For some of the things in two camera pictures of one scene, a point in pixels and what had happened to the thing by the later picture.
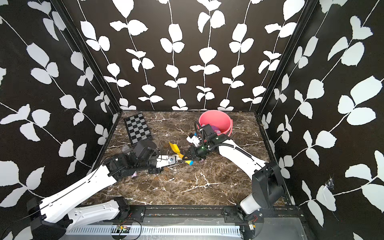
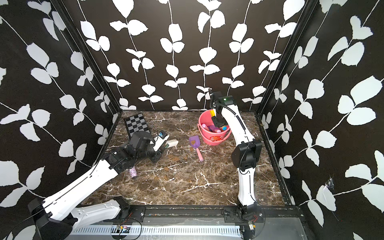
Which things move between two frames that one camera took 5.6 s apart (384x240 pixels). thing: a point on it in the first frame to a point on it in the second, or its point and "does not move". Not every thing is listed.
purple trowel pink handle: [216, 129] does not move
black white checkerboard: [137, 128] does not move
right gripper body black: [200, 153] to [218, 121]
